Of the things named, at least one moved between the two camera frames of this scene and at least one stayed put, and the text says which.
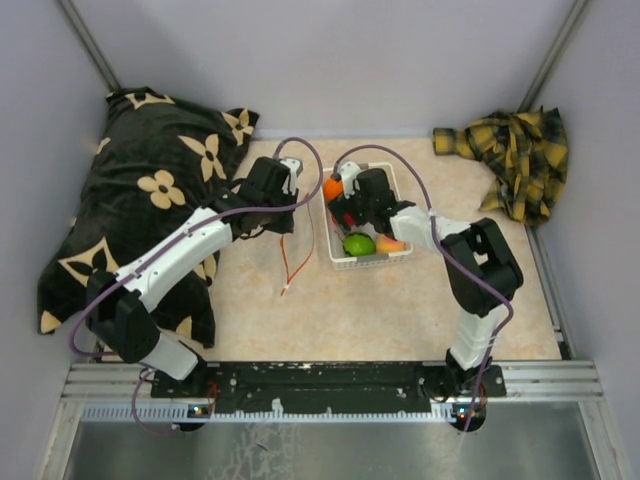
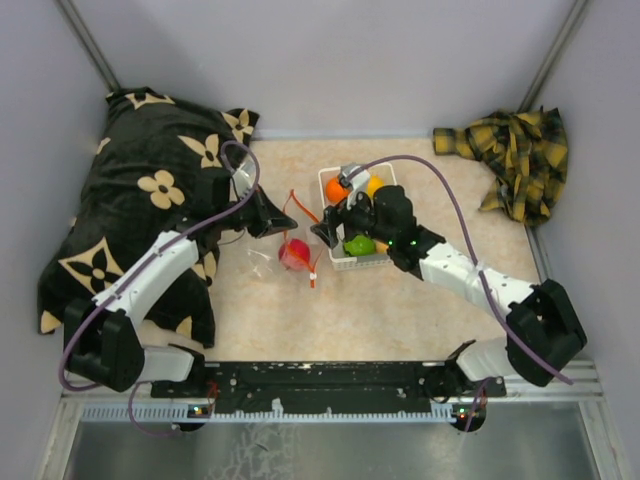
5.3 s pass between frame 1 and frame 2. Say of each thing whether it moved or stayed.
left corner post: stayed
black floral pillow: stayed
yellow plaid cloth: stayed
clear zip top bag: moved
